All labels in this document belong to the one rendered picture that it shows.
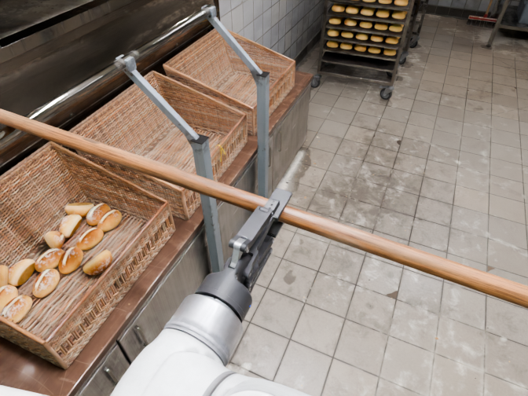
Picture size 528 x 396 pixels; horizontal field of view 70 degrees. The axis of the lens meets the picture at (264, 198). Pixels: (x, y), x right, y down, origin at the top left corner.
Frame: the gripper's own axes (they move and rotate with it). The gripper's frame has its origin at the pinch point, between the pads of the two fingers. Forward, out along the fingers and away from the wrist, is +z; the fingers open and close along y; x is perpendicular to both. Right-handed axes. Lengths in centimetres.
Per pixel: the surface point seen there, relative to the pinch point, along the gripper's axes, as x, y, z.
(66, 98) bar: -63, 1, 15
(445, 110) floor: 39, 116, 268
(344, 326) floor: 16, 117, 51
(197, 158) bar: -42, 29, 37
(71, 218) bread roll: -83, 53, 13
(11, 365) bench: -64, 60, -31
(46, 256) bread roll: -79, 53, -2
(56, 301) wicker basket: -68, 59, -11
